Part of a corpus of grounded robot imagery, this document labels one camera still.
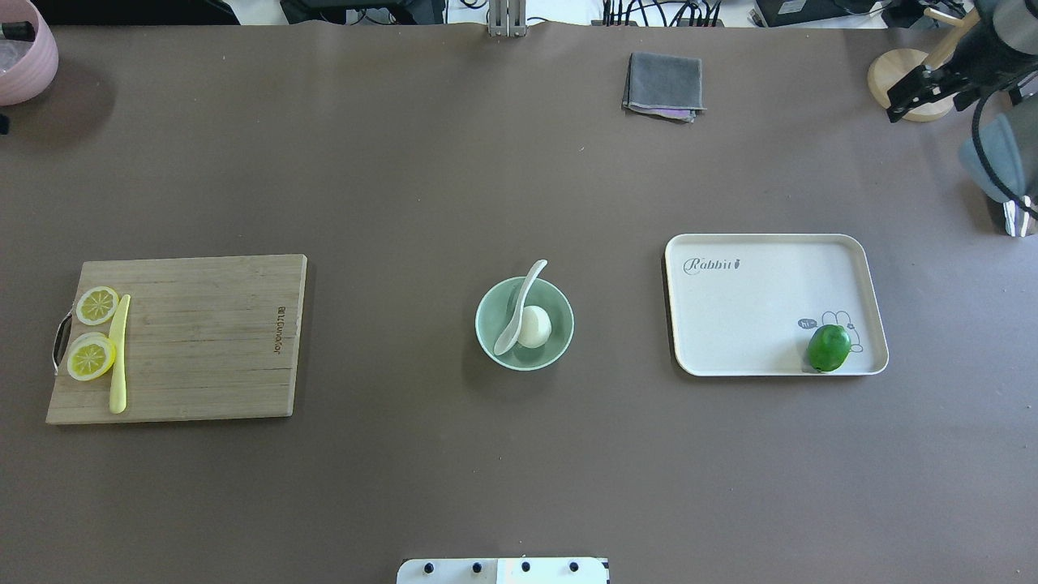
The pink ribbed bowl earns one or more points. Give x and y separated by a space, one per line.
28 67

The cream rabbit tray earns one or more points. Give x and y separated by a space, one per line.
748 304

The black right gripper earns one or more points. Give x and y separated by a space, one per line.
971 83

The wooden cutting board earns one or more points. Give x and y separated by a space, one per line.
212 338

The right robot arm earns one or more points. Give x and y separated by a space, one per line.
1000 155

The lemon slice near handle top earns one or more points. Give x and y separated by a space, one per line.
96 305

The green lime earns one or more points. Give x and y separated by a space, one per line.
828 348

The yellow plastic knife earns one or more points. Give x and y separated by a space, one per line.
117 334

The white ceramic spoon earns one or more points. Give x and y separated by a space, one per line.
508 338

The lemon slice near handle bottom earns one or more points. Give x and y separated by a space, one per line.
90 356

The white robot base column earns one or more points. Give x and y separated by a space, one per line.
537 569

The wooden mug tree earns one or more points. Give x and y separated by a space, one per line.
892 66

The lemon slice handle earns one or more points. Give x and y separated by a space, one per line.
90 356
96 305

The white steamed bun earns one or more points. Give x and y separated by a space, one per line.
535 328

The light green ceramic bowl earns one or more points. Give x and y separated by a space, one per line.
496 308

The metal scoop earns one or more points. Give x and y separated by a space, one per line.
1020 223

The grey folded cloth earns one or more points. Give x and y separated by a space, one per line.
667 86

